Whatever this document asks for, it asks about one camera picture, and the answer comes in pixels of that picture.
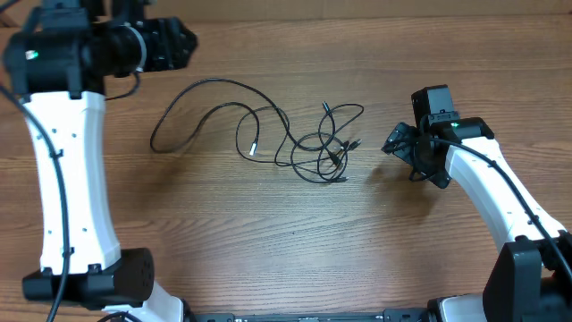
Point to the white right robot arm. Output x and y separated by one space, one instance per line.
531 278

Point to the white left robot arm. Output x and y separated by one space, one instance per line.
57 63

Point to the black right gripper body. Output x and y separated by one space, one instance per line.
406 143

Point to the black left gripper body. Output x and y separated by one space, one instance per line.
162 50

